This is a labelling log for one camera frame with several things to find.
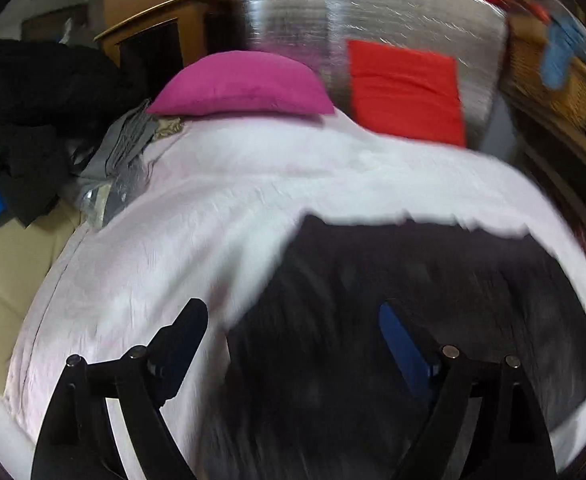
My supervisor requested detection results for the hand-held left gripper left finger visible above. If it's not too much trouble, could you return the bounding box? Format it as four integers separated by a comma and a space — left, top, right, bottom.
30, 298, 208, 480

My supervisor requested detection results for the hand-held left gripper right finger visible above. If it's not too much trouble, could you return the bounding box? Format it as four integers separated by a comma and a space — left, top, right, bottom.
379, 301, 558, 480

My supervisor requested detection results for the black puffer jacket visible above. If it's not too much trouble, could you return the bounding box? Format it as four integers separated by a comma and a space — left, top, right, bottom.
198, 214, 586, 480

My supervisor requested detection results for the pile of black clothes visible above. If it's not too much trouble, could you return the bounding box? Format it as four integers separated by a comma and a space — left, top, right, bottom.
0, 42, 134, 228

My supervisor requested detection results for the wicker basket with clothes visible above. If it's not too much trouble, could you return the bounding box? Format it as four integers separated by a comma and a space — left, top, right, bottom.
503, 10, 586, 133

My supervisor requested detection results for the white textured blanket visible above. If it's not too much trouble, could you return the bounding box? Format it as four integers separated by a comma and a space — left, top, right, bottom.
3, 110, 586, 480

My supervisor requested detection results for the beige mattress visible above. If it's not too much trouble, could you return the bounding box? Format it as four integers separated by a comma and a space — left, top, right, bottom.
0, 205, 84, 396

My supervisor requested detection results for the grey cloth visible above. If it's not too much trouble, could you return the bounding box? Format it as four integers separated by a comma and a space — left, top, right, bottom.
75, 100, 156, 226

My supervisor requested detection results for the red pillow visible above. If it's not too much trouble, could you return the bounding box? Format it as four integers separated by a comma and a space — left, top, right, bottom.
347, 40, 468, 148

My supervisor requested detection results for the pink pillow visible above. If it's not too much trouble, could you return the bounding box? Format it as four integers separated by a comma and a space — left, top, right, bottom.
146, 51, 335, 117

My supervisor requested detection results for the light blue cloth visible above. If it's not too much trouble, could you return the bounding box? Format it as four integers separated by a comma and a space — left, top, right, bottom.
543, 15, 586, 91

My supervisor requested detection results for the wooden cabinet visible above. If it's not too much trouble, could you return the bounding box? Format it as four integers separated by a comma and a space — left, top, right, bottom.
95, 0, 234, 96

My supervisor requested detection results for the silver foil headboard sheet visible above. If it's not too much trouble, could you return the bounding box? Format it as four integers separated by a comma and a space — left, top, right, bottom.
228, 0, 508, 151

